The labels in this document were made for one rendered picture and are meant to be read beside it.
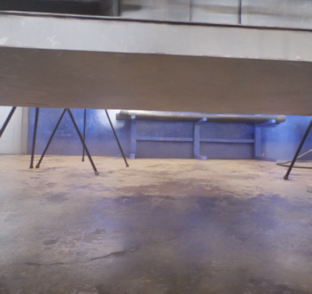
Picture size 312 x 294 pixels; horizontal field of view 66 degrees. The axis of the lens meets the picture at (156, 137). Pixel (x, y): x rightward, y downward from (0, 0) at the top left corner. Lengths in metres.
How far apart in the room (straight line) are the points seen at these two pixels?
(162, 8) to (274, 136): 3.91
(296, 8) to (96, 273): 0.81
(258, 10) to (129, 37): 0.41
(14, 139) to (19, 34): 3.77
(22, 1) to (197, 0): 0.43
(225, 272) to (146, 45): 0.44
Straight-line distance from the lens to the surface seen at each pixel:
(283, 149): 4.54
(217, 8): 0.76
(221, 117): 3.58
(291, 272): 0.55
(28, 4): 0.61
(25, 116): 4.22
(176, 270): 0.49
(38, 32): 0.54
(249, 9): 0.78
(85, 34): 0.51
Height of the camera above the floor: 0.23
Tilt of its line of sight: 1 degrees up
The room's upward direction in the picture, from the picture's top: 1 degrees clockwise
